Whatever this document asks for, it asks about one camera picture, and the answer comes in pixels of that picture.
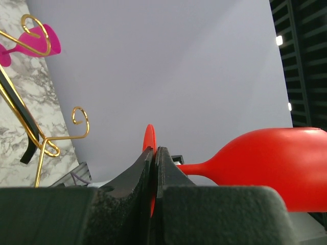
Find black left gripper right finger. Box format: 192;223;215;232
154;147;297;244

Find magenta wine glass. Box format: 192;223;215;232
1;24;61;67

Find black left gripper left fingers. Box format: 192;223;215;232
0;146;154;245

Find red wine glass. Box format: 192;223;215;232
143;124;327;217

